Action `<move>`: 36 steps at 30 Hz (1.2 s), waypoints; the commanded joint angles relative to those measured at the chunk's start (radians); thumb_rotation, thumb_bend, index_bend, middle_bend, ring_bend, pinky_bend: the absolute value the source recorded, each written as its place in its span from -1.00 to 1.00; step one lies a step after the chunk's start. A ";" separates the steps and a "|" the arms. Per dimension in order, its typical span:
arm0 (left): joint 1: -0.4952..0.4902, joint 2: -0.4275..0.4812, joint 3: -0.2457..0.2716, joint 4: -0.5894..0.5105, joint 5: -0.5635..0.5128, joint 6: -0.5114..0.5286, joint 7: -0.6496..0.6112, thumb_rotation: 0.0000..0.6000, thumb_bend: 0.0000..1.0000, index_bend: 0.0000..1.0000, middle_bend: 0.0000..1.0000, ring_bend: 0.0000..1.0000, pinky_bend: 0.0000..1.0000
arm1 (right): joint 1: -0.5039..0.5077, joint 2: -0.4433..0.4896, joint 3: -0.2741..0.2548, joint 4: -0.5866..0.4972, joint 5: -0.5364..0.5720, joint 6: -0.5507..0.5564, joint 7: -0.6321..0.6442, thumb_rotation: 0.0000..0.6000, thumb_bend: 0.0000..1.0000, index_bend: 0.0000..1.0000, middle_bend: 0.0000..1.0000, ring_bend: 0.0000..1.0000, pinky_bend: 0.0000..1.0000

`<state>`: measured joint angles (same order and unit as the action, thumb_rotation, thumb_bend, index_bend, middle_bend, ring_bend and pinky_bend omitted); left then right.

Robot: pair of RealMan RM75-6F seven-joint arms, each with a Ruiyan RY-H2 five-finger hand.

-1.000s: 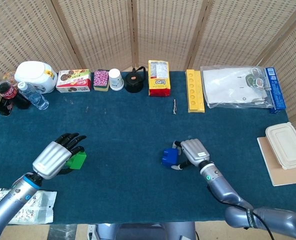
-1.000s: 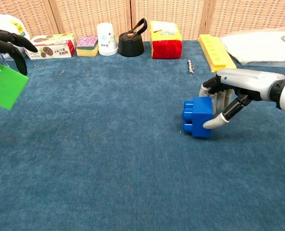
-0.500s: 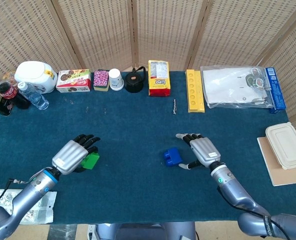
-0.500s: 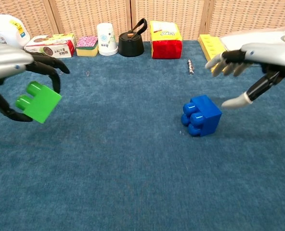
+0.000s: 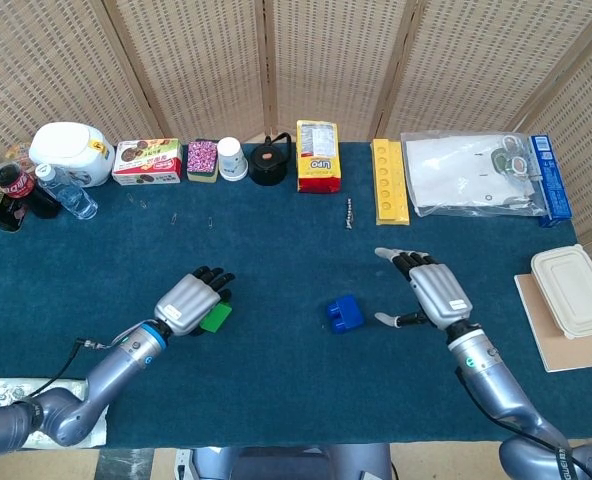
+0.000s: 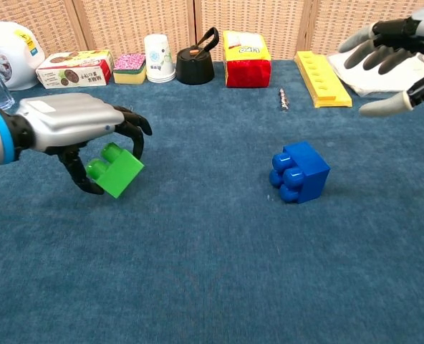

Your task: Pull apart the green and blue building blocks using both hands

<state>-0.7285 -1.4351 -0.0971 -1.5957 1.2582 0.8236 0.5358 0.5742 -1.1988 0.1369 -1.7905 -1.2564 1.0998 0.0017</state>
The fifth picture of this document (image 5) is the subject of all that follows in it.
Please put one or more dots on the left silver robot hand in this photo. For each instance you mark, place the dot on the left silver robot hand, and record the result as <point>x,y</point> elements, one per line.
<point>186,302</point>

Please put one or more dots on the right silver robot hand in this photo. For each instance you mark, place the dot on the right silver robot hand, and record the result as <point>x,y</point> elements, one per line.
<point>438,292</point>

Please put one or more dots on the green toy block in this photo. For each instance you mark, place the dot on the green toy block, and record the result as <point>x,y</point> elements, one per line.
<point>217,319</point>

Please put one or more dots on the blue toy block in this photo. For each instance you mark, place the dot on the blue toy block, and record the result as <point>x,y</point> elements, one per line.
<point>346,314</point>

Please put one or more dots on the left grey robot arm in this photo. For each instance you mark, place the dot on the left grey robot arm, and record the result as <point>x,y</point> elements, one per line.
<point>111,375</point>

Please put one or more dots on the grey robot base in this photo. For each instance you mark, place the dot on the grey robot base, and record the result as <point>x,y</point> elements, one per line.
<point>286,462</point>

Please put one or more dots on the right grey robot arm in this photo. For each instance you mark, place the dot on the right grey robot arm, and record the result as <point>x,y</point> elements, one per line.
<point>496,385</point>

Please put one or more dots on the yellow plastic holed tray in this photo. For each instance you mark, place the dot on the yellow plastic holed tray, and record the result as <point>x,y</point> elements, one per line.
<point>390,185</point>

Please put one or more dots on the blue table cloth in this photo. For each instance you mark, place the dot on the blue table cloth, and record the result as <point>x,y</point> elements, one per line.
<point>276,380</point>

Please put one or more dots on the clear plastic bag with papers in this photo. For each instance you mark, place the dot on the clear plastic bag with papers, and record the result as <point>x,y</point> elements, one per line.
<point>451,170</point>

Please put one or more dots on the beige takeout container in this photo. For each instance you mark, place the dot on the beige takeout container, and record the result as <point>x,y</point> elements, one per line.
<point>573,292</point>

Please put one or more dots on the brown spiral notebook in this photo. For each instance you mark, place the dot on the brown spiral notebook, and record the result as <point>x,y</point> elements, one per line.
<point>566,350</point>

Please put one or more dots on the red white cookie box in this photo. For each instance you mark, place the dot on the red white cookie box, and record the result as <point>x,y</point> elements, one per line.
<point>148,162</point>

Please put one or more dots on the pink patterned yellow sponge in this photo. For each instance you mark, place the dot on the pink patterned yellow sponge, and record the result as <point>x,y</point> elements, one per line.
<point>202,157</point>

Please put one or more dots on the white paper cup stack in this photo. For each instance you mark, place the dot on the white paper cup stack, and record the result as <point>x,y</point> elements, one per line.
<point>232,157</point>

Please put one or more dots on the clear water bottle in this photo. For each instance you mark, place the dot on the clear water bottle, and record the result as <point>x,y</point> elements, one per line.
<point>73,197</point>

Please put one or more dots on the blue cardboard box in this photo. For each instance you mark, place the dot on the blue cardboard box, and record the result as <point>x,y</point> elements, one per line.
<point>553,185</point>

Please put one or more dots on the yellow red snack bag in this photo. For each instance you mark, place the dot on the yellow red snack bag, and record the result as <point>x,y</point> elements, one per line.
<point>318,160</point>

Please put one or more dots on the white plastic canister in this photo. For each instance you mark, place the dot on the white plastic canister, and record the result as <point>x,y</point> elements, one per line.
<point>71,145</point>

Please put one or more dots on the cola bottle red label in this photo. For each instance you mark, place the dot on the cola bottle red label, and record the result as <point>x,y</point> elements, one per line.
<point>21,187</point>

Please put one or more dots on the woven folding screen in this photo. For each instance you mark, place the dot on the woven folding screen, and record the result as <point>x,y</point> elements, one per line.
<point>201,60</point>

